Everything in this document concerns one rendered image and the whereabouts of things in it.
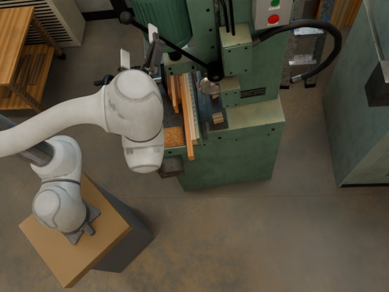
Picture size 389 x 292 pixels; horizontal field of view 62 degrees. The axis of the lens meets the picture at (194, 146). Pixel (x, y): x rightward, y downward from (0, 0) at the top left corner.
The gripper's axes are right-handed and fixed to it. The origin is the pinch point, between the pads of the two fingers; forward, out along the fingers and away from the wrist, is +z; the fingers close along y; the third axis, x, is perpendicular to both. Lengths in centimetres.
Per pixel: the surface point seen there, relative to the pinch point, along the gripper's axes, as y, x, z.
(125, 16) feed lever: 6.2, 8.9, -0.8
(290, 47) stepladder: 3, -119, 63
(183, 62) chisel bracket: -7.1, -27.5, 10.9
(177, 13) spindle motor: 10.7, -7.0, 7.6
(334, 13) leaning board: 27, -158, 99
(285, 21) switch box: 35.4, -25.0, -3.1
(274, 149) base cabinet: -12, -95, -8
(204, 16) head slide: 15.7, -14.0, 7.1
